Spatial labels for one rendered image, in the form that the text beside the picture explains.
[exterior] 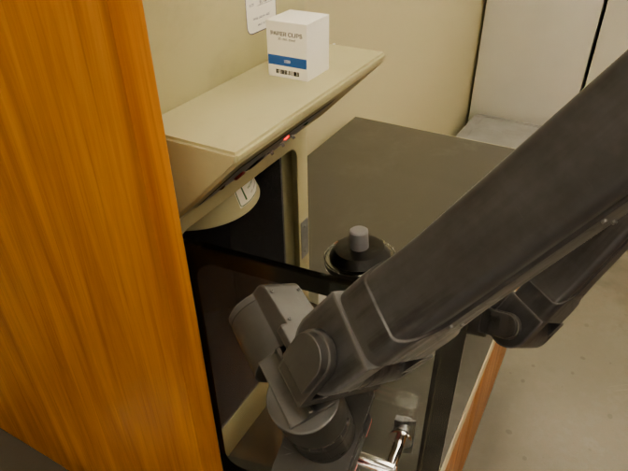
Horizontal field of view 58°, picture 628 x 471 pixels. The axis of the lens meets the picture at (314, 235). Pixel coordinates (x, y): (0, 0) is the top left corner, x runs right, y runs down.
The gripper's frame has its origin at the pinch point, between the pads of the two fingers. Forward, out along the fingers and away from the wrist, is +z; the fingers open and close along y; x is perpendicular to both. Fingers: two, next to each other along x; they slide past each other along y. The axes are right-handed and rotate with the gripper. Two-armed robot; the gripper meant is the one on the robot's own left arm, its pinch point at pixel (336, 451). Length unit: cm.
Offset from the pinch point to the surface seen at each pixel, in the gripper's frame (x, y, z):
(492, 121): -18, -243, 205
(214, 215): -24.1, -21.1, -4.7
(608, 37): 33, -270, 158
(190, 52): -21.4, -26.1, -26.9
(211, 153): -13.3, -15.1, -26.6
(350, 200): -31, -70, 60
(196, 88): -21.4, -24.9, -23.4
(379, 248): -6.2, -30.8, 10.7
